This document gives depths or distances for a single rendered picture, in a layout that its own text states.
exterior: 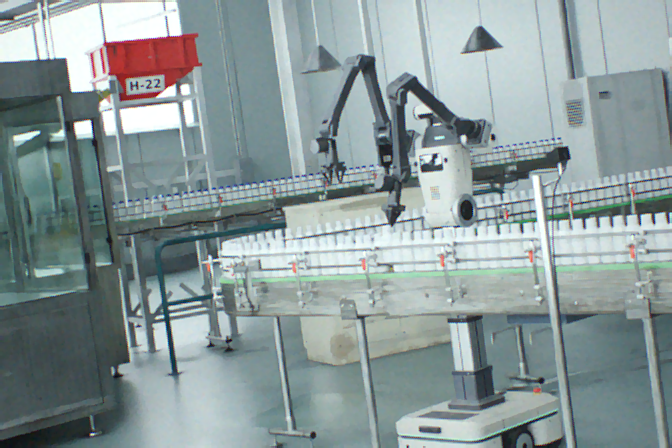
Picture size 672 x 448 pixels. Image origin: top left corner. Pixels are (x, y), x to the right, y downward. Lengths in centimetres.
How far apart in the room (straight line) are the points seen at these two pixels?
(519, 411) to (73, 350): 318
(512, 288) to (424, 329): 491
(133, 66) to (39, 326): 443
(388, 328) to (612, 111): 299
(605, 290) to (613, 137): 672
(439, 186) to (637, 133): 569
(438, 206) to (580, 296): 141
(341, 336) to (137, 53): 372
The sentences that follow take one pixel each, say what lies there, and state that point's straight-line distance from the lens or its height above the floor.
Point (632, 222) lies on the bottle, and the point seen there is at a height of 114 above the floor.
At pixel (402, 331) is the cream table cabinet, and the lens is 994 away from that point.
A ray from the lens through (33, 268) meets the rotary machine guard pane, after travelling 820.
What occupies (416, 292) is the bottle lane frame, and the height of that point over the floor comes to 92.
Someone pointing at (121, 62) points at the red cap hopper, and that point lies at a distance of 1209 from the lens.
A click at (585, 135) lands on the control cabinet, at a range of 1153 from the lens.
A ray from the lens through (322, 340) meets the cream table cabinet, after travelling 989.
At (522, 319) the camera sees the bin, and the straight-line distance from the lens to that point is 552.
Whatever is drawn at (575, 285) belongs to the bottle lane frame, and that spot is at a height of 93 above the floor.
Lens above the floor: 153
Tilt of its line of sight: 3 degrees down
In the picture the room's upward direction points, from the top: 8 degrees counter-clockwise
